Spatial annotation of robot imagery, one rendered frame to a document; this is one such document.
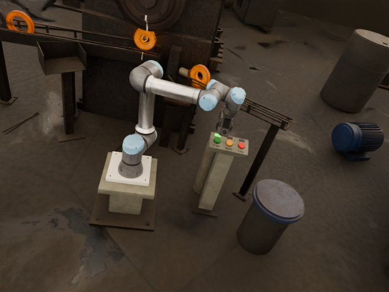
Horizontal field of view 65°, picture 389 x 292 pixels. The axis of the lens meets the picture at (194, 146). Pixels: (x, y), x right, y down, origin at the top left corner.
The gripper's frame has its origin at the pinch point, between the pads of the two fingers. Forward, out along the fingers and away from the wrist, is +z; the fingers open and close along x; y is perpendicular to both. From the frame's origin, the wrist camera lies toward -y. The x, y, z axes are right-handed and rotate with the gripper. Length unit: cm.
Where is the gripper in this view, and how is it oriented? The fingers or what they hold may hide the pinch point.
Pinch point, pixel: (220, 134)
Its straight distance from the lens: 176.4
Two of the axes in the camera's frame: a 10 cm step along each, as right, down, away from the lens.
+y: 1.4, -8.4, 5.2
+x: -9.7, -2.1, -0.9
